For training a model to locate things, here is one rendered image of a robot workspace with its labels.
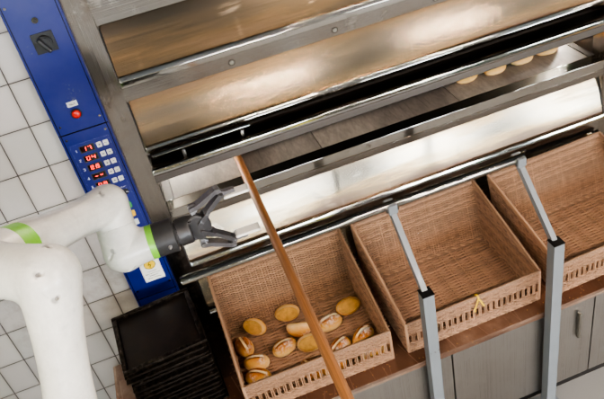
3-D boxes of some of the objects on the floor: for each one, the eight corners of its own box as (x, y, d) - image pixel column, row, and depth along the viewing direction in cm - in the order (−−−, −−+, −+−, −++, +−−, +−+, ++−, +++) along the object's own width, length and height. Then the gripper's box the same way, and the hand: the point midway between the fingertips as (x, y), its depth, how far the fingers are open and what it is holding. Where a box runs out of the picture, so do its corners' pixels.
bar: (260, 473, 277) (178, 273, 209) (528, 360, 296) (532, 145, 228) (281, 545, 251) (196, 344, 184) (572, 417, 271) (592, 193, 203)
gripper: (160, 189, 171) (239, 162, 174) (188, 258, 185) (260, 233, 188) (164, 204, 165) (246, 177, 168) (192, 275, 179) (267, 249, 182)
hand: (250, 208), depth 178 cm, fingers open, 13 cm apart
